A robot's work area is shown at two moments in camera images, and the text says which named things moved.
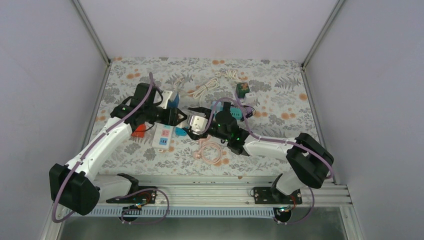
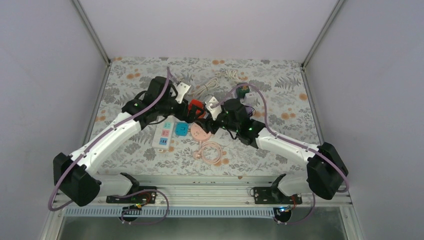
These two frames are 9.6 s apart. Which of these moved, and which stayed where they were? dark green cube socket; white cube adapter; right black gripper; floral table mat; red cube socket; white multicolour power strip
Moved: red cube socket; right black gripper
Stayed: white cube adapter; dark green cube socket; white multicolour power strip; floral table mat
